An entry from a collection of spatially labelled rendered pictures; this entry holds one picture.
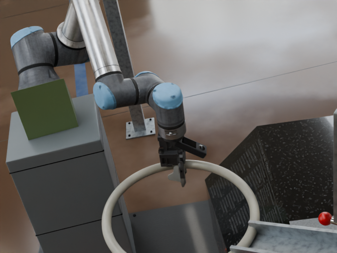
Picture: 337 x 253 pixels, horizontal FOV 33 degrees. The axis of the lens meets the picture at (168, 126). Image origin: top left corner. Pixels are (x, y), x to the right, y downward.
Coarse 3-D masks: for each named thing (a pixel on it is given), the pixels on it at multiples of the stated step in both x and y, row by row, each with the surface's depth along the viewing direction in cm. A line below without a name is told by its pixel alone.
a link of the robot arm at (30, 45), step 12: (12, 36) 236; (24, 36) 233; (36, 36) 235; (48, 36) 238; (12, 48) 237; (24, 48) 233; (36, 48) 233; (48, 48) 236; (24, 60) 232; (36, 60) 232; (48, 60) 236
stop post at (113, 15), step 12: (108, 0) 329; (108, 12) 333; (108, 24) 337; (120, 24) 338; (120, 36) 342; (120, 48) 347; (120, 60) 351; (132, 72) 357; (132, 108) 372; (132, 120) 377; (144, 120) 383; (132, 132) 382; (144, 132) 380
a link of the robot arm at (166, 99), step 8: (160, 88) 176; (168, 88) 176; (176, 88) 175; (152, 96) 176; (160, 96) 173; (168, 96) 173; (176, 96) 173; (152, 104) 178; (160, 104) 174; (168, 104) 173; (176, 104) 174; (160, 112) 176; (168, 112) 175; (176, 112) 175; (160, 120) 178; (168, 120) 177; (176, 120) 177; (184, 120) 180; (168, 128) 178; (176, 128) 179
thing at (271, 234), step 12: (264, 228) 163; (276, 228) 160; (288, 228) 157; (300, 228) 154; (312, 228) 152; (264, 240) 162; (276, 240) 160; (288, 240) 158; (300, 240) 156; (312, 240) 154; (324, 240) 151; (336, 240) 148; (240, 252) 157; (252, 252) 154; (264, 252) 151; (276, 252) 149; (288, 252) 154; (300, 252) 152; (312, 252) 150; (324, 252) 149; (336, 252) 147
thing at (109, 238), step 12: (144, 168) 190; (156, 168) 191; (168, 168) 192; (192, 168) 191; (204, 168) 190; (216, 168) 188; (132, 180) 187; (240, 180) 182; (120, 192) 183; (252, 192) 177; (108, 204) 178; (252, 204) 173; (108, 216) 174; (252, 216) 169; (108, 228) 170; (252, 228) 165; (108, 240) 167; (252, 240) 163; (120, 252) 162; (228, 252) 159
